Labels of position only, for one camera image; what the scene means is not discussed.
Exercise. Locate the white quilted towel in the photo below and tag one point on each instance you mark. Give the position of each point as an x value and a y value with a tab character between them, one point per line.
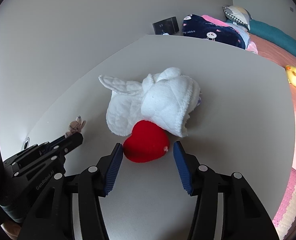
165	99

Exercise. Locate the purple plaid hair scrunchie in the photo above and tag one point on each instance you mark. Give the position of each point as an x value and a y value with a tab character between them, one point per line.
199	99

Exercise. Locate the black wall switch panel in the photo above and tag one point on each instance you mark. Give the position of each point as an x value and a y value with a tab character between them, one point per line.
167	26

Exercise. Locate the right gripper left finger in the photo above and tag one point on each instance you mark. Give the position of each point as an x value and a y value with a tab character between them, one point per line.
51	217

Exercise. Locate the red heart plush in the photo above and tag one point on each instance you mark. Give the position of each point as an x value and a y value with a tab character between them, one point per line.
147	142

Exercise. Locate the navy cartoon fleece blanket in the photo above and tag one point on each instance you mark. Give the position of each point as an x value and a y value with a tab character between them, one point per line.
198	27

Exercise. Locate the pink white cartoon blanket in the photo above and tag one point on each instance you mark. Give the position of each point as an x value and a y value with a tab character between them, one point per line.
252	47

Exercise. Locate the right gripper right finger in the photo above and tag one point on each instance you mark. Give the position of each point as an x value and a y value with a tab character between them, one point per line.
244	215

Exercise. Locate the silver desk cable grommet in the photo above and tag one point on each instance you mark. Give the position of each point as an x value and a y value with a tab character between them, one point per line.
25	143

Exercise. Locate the light blue folded blanket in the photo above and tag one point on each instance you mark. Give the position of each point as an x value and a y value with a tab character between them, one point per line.
242	31

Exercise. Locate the yellow duck plush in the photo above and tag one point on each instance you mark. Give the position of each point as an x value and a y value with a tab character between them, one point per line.
291	74

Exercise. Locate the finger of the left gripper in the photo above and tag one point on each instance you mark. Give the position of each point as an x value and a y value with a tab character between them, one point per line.
64	145

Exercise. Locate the teal long pillow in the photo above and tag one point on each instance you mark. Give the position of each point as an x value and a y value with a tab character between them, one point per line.
273	35

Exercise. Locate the beige foam floor mat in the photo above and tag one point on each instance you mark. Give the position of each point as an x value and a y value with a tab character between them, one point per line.
287	218

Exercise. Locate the checkered patchwork pillow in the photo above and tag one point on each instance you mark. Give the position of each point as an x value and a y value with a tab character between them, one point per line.
238	15

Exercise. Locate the pink foam floor mat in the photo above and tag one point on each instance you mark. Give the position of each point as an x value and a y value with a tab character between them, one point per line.
288	192

